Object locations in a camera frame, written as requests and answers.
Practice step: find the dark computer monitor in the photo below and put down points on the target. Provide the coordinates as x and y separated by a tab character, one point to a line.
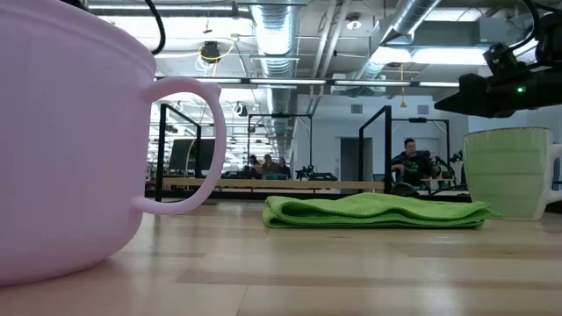
182	153

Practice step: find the background black robot arm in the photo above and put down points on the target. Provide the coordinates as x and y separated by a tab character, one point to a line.
316	176
452	173

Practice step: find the folded green microfibre cloth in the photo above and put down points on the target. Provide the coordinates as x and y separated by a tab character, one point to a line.
373	213

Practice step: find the black round chair back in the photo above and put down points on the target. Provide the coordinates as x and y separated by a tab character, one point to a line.
405	189

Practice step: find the smooth silver ceiling duct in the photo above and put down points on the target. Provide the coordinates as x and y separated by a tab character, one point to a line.
408	17

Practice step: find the long wooden shelf board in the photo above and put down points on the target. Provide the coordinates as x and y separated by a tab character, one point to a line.
285	184

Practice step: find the grey door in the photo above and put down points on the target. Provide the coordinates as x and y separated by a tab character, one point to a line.
351	160

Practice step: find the grey wall vent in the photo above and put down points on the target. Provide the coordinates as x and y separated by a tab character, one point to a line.
422	109
357	109

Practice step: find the black ceiling-mounted device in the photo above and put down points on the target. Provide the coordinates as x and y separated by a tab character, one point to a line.
211	50

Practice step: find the ribbed silver ceiling duct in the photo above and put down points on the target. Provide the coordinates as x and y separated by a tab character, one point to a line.
274	39

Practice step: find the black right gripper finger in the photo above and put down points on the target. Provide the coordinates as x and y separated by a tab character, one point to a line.
474	105

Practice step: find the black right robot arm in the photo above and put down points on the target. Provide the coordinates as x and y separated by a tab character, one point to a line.
551	39

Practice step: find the long ceiling light rail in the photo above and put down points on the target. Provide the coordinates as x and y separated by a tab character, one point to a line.
285	81

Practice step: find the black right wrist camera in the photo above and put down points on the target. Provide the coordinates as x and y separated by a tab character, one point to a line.
502	59

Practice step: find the large pink plastic mug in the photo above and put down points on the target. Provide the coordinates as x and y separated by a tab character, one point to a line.
66	153

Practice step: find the round ceiling fixture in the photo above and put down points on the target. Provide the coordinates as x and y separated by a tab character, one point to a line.
353	24

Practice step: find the distant seated person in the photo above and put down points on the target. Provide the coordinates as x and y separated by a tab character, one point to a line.
268	164
254	167
284	169

